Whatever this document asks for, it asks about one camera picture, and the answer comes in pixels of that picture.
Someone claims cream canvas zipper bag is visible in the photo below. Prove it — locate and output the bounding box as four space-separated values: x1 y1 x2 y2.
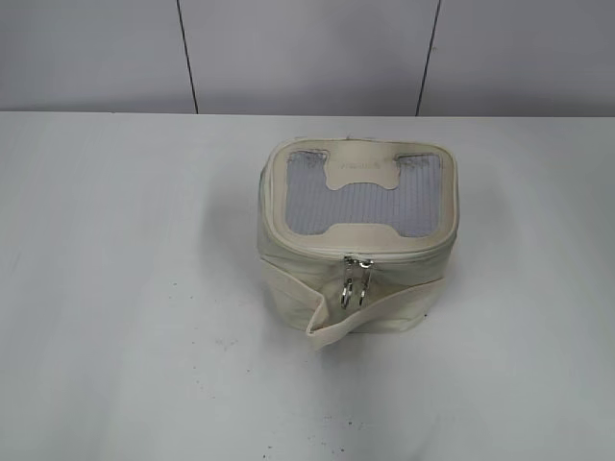
258 138 459 349

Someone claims silver ring zipper pull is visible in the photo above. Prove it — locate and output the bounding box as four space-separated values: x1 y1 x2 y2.
357 259 374 307

